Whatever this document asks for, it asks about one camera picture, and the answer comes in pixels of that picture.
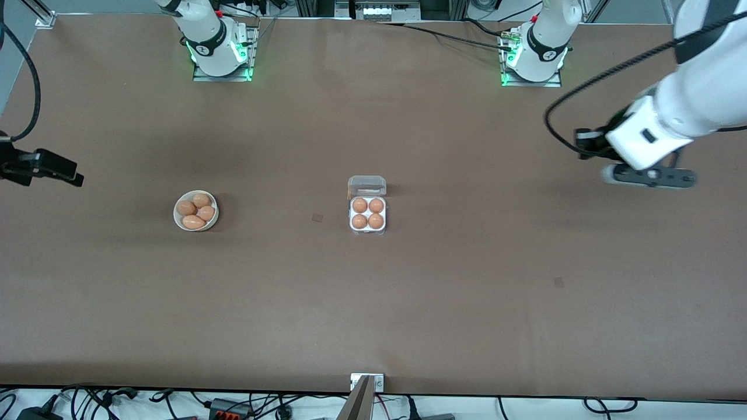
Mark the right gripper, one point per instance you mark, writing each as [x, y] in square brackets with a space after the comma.
[13, 163]

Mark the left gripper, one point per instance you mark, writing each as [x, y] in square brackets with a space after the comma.
[596, 145]

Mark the clear plastic egg carton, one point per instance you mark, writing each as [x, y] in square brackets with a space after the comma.
[367, 185]

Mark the brown egg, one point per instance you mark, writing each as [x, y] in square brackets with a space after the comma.
[376, 221]
[206, 213]
[359, 205]
[359, 221]
[376, 205]
[201, 200]
[187, 207]
[194, 222]

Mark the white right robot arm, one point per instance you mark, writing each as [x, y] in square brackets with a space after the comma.
[207, 29]

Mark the black box orange terminals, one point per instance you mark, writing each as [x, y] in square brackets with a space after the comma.
[224, 406]

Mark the white bowl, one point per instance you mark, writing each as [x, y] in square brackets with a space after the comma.
[177, 217]

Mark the black power adapter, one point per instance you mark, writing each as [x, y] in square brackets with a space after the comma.
[38, 415]

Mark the white power strip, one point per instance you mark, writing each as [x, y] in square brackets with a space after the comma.
[376, 11]

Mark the black plug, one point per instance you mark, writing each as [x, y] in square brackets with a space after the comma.
[413, 408]

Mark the aluminium frame profile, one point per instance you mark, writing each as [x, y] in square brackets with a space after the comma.
[667, 11]
[595, 9]

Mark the aluminium frame corner bracket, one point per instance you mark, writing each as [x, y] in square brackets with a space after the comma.
[45, 20]

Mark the silver mounting bracket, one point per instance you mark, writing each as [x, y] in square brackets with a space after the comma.
[378, 383]

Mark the grey camera support beam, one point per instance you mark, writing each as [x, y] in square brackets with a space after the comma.
[359, 402]

